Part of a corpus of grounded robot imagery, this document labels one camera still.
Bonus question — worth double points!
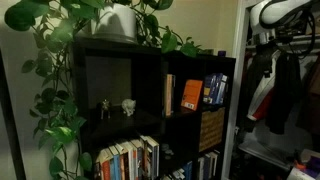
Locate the blue book with yellow label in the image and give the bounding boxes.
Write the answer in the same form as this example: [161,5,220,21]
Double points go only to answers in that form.
[203,74,217,104]

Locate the black hanging coat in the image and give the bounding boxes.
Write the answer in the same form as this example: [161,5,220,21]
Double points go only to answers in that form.
[264,53,303,135]

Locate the white closet shelf board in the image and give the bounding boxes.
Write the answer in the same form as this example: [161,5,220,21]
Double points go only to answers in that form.
[238,139,301,172]

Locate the metal closet rod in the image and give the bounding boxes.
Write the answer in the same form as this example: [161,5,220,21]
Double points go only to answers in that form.
[245,33,320,53]

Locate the white tall book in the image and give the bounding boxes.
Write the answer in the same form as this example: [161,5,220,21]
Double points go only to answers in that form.
[197,156,205,180]
[209,150,220,178]

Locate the white and red jacket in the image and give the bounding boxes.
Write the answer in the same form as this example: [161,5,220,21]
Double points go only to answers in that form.
[246,49,283,122]

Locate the small blue book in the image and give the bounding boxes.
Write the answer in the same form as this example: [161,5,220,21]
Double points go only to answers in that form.
[182,161,194,180]

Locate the woven storage basket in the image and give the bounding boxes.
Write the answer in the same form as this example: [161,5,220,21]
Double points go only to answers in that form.
[198,107,227,153]

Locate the tan upright book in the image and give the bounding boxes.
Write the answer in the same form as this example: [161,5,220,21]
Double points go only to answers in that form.
[163,73,176,118]

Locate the brass animal figurine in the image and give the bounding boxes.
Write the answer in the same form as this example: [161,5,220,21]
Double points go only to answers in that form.
[99,98,112,120]

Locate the white spine book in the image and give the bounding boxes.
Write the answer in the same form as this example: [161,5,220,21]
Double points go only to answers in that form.
[122,140,135,180]

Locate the small orange object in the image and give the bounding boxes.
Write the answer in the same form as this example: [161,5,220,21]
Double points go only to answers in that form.
[294,159,307,171]

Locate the black cube bookshelf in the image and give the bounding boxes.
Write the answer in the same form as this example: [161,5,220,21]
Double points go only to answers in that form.
[71,35,237,180]

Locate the grey blue spine book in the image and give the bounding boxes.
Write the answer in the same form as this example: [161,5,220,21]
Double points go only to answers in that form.
[130,139,144,180]

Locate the white door frame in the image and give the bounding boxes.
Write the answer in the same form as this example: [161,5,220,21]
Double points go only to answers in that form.
[221,0,254,180]

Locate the dark navy book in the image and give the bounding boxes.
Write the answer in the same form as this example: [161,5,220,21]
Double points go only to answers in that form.
[203,153,212,180]

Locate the red spine book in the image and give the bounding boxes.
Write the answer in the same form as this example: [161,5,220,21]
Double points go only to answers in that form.
[96,148,113,180]

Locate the white box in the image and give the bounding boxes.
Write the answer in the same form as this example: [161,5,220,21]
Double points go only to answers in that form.
[286,166,318,180]

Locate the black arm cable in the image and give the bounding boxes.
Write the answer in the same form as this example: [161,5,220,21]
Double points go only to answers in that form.
[259,0,317,59]

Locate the white plant pot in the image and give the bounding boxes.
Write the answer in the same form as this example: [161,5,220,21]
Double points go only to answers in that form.
[90,2,138,45]

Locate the white elephant figurine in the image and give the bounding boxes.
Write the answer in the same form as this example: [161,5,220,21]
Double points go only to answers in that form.
[121,98,137,117]

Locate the white low book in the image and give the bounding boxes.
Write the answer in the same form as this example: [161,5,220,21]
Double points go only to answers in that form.
[171,167,186,180]

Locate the white and purple book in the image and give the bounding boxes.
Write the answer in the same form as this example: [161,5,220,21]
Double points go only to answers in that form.
[218,74,229,106]

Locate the brown hanging garment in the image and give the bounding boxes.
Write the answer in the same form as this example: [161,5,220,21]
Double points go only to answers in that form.
[296,58,320,134]

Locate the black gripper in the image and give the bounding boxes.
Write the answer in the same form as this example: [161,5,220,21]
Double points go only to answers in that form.
[254,42,276,70]

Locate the purple object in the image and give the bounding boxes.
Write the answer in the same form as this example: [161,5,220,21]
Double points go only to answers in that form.
[305,155,320,174]

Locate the dark brown spine book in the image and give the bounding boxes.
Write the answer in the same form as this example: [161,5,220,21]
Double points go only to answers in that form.
[142,139,150,179]

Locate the black hanging jacket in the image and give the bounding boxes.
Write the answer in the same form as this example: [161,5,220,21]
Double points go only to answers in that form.
[238,44,268,133]

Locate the black slanted pole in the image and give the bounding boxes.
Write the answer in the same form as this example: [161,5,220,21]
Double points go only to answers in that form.
[0,49,27,180]

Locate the green pothos plant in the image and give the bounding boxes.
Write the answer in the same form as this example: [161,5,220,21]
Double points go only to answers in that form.
[3,0,214,180]

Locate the orange thin spine book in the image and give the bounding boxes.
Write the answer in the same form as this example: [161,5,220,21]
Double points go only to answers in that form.
[114,142,127,180]

